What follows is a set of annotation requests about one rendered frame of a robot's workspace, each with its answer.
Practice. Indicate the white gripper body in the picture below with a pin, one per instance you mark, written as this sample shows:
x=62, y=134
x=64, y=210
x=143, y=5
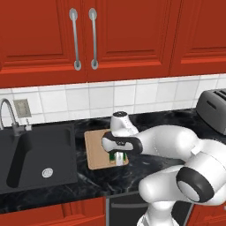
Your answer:
x=119, y=158

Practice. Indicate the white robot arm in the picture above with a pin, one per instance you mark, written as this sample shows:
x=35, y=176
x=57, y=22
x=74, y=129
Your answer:
x=173, y=141

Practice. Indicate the tan wooden cutting board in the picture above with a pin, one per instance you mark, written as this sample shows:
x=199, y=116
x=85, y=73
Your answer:
x=94, y=147

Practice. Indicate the black dishwasher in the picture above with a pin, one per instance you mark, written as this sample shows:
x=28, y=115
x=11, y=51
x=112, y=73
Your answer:
x=126, y=212

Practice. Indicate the black kitchen sink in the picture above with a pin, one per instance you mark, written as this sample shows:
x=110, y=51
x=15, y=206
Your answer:
x=38, y=156

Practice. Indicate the red lower cupboard front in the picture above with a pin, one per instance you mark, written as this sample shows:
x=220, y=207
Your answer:
x=53, y=213
x=207, y=216

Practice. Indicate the silver toaster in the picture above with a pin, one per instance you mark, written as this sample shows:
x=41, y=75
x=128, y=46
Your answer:
x=213, y=110

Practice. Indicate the grey metal faucet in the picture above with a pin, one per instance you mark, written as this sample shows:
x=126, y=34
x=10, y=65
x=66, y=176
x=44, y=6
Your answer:
x=9, y=110

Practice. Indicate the red upper cupboard door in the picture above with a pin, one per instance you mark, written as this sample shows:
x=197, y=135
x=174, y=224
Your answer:
x=35, y=38
x=129, y=35
x=203, y=35

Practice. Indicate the grey wall outlet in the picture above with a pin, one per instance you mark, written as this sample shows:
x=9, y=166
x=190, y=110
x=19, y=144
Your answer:
x=22, y=108

